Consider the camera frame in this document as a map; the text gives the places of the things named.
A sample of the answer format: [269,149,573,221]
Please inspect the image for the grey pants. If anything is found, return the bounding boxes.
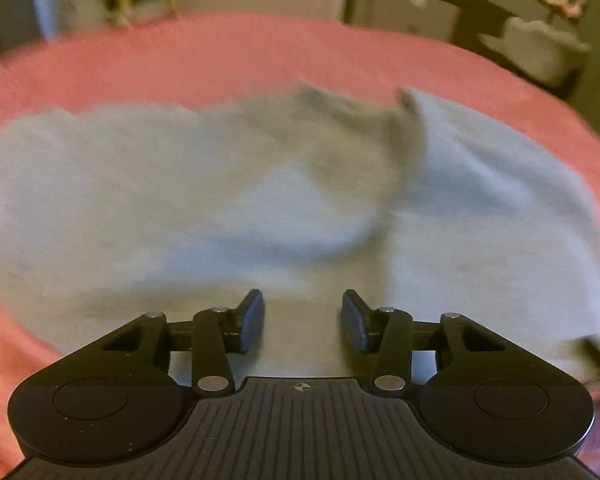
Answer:
[0,81,600,386]

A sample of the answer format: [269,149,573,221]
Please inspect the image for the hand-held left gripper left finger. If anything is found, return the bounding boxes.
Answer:
[100,288,266,398]

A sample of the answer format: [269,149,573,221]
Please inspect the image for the small white cabinet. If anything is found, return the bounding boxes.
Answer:
[354,0,462,45]

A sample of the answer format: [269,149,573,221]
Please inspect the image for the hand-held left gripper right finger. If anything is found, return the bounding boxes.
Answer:
[341,288,507,398]

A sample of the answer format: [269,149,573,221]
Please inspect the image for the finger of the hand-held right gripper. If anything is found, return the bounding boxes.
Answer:
[575,332,600,392]

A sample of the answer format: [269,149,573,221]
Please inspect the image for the white upholstered chair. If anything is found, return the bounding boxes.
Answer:
[480,16,593,86]

